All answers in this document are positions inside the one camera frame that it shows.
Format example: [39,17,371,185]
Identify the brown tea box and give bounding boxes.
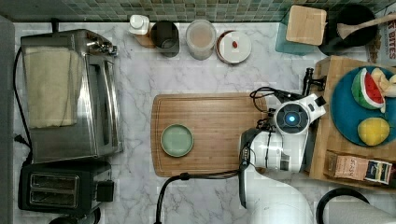
[324,151,395,185]

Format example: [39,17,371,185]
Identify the glass container with bamboo lid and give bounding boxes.
[276,5,327,56]

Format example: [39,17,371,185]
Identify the bamboo cutting board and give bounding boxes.
[150,93,266,177]

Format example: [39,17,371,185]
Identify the yellow toy lemon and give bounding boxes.
[358,118,390,147]

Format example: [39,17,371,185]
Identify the beige folded towel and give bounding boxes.
[23,47,83,129]

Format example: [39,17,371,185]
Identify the green ceramic bowl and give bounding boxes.
[160,124,194,158]

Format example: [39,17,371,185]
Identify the wooden spatula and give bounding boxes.
[337,13,396,39]

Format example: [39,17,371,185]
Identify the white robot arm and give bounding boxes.
[238,93,326,224]

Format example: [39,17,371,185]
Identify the white cap bottle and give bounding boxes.
[129,15,155,49]

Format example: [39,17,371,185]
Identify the toy watermelon slice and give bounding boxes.
[351,68,385,110]

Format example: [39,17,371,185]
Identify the white lid with red knob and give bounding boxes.
[216,31,252,64]

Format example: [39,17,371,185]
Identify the black toaster oven cord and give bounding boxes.
[12,46,34,166]

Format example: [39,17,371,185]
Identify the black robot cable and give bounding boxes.
[153,169,241,224]

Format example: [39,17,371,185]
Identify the stainless steel toaster oven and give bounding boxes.
[21,29,122,163]

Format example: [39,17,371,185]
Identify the black two-slot toaster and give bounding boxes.
[18,160,115,217]

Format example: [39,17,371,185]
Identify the glass jar with pasta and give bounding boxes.
[186,20,217,61]

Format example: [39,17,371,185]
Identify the black utensil holder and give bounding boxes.
[318,3,379,57]

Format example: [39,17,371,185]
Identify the pale toy fruit pieces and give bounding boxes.
[371,68,396,97]

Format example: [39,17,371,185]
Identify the blue round plate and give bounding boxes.
[330,65,396,147]

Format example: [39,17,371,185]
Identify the dark grey empty cup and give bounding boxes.
[150,21,179,58]

